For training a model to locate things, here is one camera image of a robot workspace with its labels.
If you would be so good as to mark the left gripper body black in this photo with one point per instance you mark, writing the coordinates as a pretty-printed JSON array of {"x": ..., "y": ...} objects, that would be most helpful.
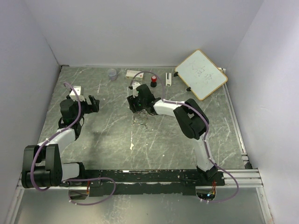
[{"x": 85, "y": 108}]

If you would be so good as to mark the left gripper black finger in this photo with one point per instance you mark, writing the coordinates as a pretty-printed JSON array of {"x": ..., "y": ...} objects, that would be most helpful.
[
  {"x": 94, "y": 102},
  {"x": 93, "y": 108}
]

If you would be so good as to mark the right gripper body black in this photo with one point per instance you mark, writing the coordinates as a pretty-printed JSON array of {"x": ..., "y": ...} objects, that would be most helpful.
[{"x": 136, "y": 104}]

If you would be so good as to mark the large silver keyring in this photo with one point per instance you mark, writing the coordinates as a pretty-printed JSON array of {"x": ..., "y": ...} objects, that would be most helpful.
[{"x": 140, "y": 118}]

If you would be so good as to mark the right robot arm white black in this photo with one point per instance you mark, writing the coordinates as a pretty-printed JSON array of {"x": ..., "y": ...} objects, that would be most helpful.
[{"x": 192, "y": 121}]

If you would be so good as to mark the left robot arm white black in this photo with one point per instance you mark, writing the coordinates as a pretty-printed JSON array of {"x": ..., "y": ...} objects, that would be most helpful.
[{"x": 49, "y": 171}]

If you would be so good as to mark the red black stamp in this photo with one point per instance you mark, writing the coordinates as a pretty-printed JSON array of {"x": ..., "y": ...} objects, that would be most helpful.
[{"x": 153, "y": 82}]

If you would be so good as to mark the white green cardboard box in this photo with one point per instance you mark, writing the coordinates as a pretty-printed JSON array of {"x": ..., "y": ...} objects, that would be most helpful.
[{"x": 134, "y": 75}]

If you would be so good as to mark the clear plastic cup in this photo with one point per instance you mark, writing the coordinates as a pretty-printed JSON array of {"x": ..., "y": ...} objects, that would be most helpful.
[{"x": 112, "y": 74}]

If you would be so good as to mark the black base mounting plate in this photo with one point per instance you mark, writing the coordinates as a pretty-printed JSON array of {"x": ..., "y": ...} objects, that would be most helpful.
[{"x": 161, "y": 181}]

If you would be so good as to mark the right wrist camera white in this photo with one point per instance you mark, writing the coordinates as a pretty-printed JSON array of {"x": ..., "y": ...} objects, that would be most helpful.
[{"x": 133, "y": 87}]

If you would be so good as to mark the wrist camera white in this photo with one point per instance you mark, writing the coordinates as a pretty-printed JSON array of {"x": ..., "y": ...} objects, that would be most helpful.
[
  {"x": 78, "y": 90},
  {"x": 133, "y": 87}
]

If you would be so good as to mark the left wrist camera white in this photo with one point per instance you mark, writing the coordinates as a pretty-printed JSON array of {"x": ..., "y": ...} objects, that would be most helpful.
[{"x": 78, "y": 90}]

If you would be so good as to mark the small whiteboard yellow frame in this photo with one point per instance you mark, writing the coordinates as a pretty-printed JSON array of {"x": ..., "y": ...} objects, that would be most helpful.
[{"x": 201, "y": 75}]

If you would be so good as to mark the aluminium rail frame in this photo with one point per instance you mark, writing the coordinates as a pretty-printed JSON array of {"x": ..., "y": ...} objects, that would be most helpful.
[{"x": 110, "y": 139}]

